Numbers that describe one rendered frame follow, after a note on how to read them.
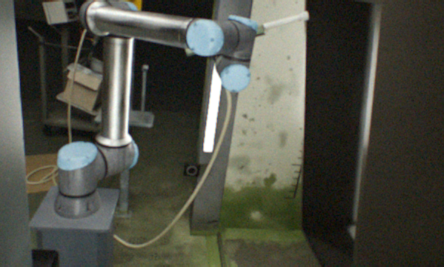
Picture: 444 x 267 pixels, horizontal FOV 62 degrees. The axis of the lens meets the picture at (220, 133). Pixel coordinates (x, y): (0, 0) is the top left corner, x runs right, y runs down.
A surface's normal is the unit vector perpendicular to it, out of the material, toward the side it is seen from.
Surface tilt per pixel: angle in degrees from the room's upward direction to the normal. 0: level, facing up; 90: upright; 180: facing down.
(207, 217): 90
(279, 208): 90
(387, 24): 91
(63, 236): 90
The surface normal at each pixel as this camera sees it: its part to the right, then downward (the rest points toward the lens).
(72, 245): 0.11, 0.39
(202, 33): -0.54, 0.24
